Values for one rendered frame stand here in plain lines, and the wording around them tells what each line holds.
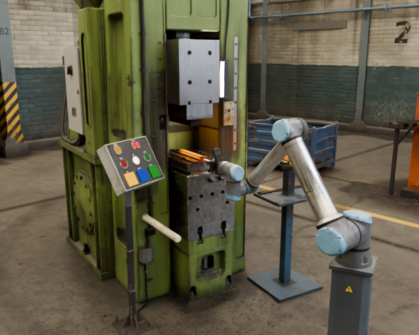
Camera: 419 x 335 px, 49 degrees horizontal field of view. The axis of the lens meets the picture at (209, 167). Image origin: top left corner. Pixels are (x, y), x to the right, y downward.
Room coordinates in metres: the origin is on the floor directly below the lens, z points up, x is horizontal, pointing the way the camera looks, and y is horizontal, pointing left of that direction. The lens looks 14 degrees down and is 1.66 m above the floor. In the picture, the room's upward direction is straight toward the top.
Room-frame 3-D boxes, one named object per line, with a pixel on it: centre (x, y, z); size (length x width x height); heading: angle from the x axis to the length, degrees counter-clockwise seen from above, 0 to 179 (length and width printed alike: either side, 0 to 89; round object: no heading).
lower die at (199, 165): (3.11, 0.18, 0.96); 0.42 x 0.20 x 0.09; 33
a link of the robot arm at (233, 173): (2.67, -0.14, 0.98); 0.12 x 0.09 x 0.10; 33
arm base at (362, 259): (2.24, -0.77, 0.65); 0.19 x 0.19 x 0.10
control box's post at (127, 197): (2.57, 0.48, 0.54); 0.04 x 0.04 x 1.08; 33
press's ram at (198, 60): (3.14, 0.14, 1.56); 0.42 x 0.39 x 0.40; 33
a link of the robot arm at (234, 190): (2.67, -0.15, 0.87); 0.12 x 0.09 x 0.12; 133
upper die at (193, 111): (3.11, 0.18, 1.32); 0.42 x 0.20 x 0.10; 33
